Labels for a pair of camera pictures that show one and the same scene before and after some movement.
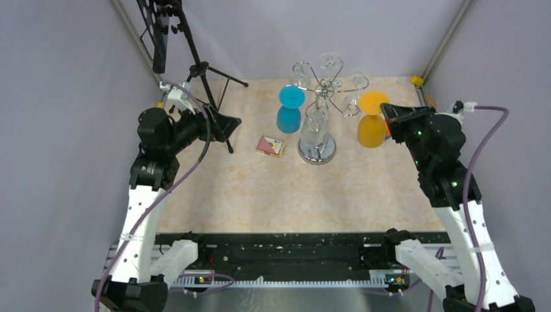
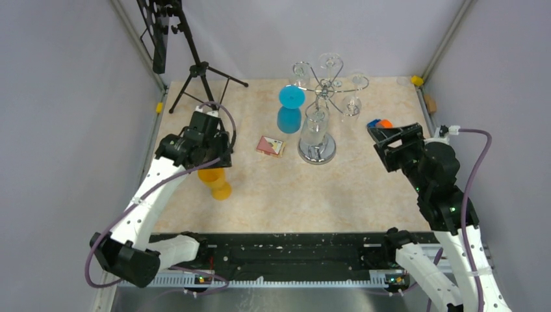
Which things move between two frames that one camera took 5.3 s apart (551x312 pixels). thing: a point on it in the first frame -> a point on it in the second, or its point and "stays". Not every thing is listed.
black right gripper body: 408,127 -> 405,154
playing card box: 271,146 stays
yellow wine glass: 371,126 -> 215,178
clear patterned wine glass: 314,130 stays
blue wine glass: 288,118 stays
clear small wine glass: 351,104 stays
